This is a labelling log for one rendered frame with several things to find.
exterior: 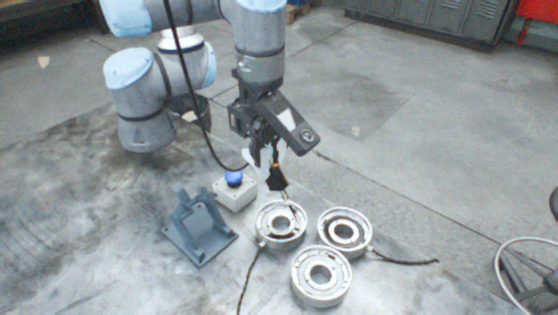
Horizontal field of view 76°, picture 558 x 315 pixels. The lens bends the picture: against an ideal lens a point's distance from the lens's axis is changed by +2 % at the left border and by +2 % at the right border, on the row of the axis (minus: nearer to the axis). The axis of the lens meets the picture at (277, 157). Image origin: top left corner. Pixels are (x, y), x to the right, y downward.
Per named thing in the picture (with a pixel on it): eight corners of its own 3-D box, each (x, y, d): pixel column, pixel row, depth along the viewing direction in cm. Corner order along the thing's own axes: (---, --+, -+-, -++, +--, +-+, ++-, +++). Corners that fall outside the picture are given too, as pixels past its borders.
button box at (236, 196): (258, 195, 81) (257, 179, 77) (236, 213, 76) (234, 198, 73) (233, 179, 85) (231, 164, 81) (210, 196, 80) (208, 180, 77)
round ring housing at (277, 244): (277, 204, 78) (277, 191, 76) (316, 229, 73) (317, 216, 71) (244, 234, 72) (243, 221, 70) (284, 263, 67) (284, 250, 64)
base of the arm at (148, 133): (109, 137, 97) (97, 106, 91) (155, 114, 106) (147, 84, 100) (140, 159, 90) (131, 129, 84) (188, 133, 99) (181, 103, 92)
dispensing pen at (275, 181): (300, 228, 68) (263, 153, 64) (287, 226, 71) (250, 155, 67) (307, 221, 69) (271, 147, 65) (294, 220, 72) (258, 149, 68)
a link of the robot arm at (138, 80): (111, 101, 93) (93, 51, 85) (160, 87, 99) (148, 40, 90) (122, 123, 86) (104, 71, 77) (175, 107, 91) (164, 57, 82)
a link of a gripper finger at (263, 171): (248, 167, 70) (249, 129, 65) (270, 181, 67) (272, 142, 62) (237, 174, 68) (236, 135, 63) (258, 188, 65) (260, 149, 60)
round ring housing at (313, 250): (332, 324, 59) (334, 312, 56) (279, 290, 63) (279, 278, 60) (358, 275, 65) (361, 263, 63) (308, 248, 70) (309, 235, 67)
